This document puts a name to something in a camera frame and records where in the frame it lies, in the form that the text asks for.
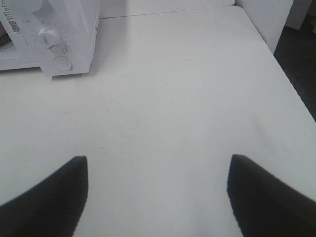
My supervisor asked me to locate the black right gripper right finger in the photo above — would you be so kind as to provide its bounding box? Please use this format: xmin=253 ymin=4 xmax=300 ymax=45
xmin=227 ymin=154 xmax=316 ymax=237

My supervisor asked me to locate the warning label sticker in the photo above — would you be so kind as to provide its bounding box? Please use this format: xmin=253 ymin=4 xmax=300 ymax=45
xmin=0 ymin=2 xmax=21 ymax=35

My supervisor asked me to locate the white microwave oven body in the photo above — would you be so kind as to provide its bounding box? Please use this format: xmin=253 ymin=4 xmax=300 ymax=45
xmin=0 ymin=0 xmax=101 ymax=76

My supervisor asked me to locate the round white door button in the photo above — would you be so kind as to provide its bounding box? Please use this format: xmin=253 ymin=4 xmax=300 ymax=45
xmin=53 ymin=56 xmax=72 ymax=71

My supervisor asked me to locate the lower white timer knob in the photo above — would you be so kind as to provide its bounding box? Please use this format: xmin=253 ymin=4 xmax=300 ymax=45
xmin=36 ymin=27 xmax=61 ymax=50

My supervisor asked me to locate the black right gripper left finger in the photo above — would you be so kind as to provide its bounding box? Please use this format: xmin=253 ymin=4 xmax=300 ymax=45
xmin=0 ymin=156 xmax=88 ymax=237

